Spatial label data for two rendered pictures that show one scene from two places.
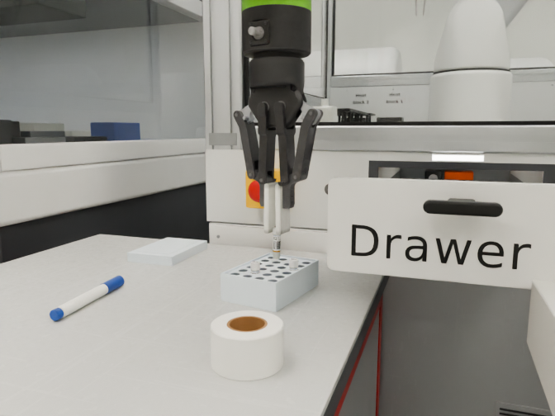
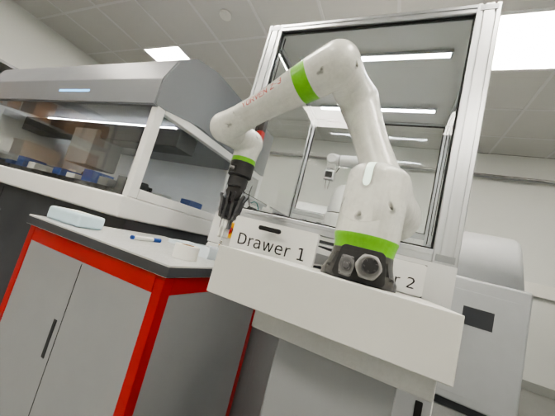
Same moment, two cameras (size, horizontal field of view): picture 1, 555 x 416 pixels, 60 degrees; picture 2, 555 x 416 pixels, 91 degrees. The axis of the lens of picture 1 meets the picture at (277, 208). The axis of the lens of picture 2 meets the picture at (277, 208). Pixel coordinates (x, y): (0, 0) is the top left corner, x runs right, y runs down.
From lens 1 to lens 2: 45 cm
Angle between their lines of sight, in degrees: 17
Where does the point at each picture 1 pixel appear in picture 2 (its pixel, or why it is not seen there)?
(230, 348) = (178, 247)
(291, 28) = (244, 168)
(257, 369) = (183, 256)
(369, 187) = (248, 220)
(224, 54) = not seen: hidden behind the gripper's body
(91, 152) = (174, 205)
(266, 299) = (205, 253)
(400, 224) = (254, 234)
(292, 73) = (240, 182)
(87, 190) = (167, 219)
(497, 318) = not seen: hidden behind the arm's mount
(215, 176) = (215, 223)
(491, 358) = not seen: hidden behind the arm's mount
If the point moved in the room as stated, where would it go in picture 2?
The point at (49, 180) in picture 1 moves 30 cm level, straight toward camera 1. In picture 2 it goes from (153, 209) to (149, 207)
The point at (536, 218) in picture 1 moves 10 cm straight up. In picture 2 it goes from (293, 239) to (301, 208)
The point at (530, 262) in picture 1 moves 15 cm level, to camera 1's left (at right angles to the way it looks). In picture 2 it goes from (289, 254) to (241, 242)
